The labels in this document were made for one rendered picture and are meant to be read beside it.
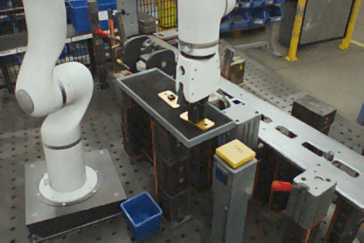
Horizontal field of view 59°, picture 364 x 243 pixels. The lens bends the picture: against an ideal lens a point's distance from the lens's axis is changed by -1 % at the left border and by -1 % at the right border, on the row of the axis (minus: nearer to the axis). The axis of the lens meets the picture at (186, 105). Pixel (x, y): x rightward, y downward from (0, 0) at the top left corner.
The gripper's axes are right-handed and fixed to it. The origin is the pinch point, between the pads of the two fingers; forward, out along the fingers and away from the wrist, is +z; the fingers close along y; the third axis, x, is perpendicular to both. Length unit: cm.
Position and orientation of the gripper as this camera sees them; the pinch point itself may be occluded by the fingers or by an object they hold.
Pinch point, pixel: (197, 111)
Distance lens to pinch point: 76.9
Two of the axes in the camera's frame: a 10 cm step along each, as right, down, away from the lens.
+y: 7.2, -3.6, 5.9
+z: 0.0, 8.5, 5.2
